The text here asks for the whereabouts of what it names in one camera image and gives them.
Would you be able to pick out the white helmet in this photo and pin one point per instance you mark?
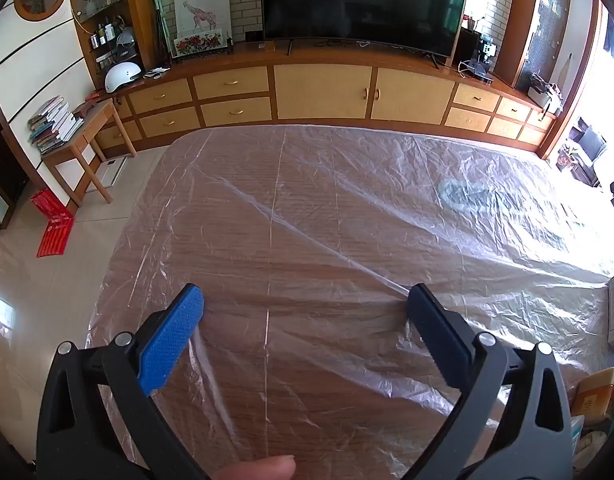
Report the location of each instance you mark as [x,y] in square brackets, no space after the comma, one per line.
[122,77]

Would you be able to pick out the red paper bag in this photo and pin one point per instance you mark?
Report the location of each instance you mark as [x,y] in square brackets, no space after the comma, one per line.
[54,225]

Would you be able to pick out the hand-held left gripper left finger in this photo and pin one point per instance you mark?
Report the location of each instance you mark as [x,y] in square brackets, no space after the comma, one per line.
[172,340]

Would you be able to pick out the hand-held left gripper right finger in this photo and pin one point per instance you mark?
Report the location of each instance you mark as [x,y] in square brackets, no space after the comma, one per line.
[437,330]

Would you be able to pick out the black coffee machine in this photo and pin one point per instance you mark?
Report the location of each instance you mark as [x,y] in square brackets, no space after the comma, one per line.
[482,55]

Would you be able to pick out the yellow box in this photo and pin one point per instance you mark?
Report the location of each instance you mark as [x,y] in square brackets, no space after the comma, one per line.
[597,392]

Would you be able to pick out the large flat television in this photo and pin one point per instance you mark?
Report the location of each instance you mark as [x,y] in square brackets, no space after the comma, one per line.
[362,0]

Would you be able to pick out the red flower picture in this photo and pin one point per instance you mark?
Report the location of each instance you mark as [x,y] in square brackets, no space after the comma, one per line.
[197,44]

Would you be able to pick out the white floor appliance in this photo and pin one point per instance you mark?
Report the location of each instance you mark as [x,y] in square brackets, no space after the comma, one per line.
[108,174]

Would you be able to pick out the wooden wall cabinet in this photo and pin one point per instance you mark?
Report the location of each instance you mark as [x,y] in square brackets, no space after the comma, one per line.
[322,90]

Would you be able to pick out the dark armchair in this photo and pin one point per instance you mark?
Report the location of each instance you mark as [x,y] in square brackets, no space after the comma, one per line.
[589,147]

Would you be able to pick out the small wooden side table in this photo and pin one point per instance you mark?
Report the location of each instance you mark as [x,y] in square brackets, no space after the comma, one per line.
[87,132]

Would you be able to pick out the stack of books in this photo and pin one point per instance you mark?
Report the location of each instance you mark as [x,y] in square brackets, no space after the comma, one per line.
[54,125]

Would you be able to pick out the giraffe picture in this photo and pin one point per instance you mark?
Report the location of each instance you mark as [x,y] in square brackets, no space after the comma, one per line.
[202,10]

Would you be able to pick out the white printer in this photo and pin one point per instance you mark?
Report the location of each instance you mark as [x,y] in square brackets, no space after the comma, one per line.
[543,92]

